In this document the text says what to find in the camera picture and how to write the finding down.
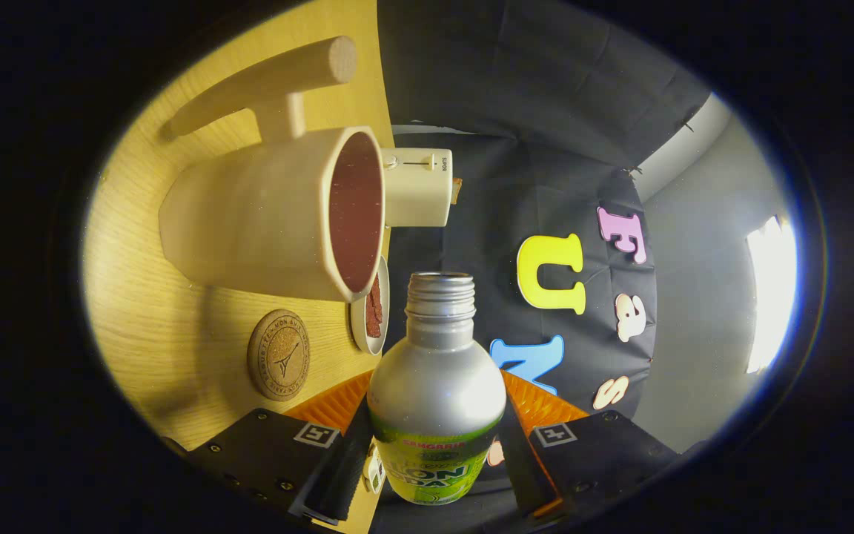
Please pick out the reddish brown meat slice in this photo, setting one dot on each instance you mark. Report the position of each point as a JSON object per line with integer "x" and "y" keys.
{"x": 374, "y": 311}

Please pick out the round cork coaster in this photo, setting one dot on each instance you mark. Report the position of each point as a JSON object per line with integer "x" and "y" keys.
{"x": 279, "y": 356}

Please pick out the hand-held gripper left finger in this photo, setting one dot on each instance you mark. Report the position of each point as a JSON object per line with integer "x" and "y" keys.
{"x": 264, "y": 460}

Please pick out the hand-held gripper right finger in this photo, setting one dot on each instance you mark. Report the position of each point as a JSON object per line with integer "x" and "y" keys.
{"x": 605, "y": 460}

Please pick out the toast slice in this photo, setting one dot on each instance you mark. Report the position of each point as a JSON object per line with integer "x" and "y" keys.
{"x": 457, "y": 190}

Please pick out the wooden table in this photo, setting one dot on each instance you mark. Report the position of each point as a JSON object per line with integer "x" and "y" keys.
{"x": 153, "y": 319}

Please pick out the silver bottle with green label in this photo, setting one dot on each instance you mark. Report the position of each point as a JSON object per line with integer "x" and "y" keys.
{"x": 434, "y": 393}

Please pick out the black backdrop cloth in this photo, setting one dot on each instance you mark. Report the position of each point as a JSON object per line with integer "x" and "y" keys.
{"x": 545, "y": 89}

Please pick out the small white plate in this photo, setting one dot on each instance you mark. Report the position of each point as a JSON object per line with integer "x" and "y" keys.
{"x": 362, "y": 334}

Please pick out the cream toaster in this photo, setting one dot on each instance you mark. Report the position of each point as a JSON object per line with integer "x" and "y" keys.
{"x": 416, "y": 196}

